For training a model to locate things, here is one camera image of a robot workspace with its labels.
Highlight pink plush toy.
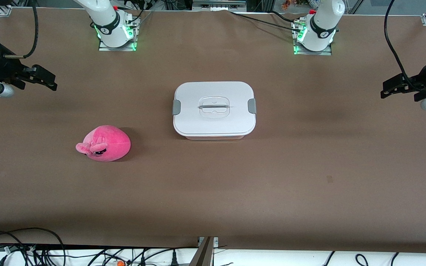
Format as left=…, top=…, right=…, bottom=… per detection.
left=75, top=125, right=131, bottom=162

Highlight white box lid grey latches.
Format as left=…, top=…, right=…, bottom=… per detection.
left=172, top=81, right=257, bottom=137

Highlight pink translucent plastic box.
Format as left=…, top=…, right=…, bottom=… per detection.
left=184, top=133, right=246, bottom=141

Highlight grey background device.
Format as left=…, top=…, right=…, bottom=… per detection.
left=192, top=0, right=247, bottom=11

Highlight brown table cover sheet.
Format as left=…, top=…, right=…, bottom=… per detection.
left=0, top=7, right=426, bottom=254

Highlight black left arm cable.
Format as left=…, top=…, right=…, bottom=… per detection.
left=384, top=0, right=420, bottom=92

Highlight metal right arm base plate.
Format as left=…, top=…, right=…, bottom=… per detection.
left=99, top=17, right=140, bottom=51

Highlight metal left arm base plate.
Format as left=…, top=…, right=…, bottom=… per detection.
left=292, top=18, right=332, bottom=56

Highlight black cable across table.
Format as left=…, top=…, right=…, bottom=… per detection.
left=229, top=10, right=308, bottom=34

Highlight long looping black cable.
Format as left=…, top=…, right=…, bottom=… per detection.
left=0, top=227, right=66, bottom=266

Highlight aluminium profile post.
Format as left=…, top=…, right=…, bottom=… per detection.
left=189, top=236, right=219, bottom=266

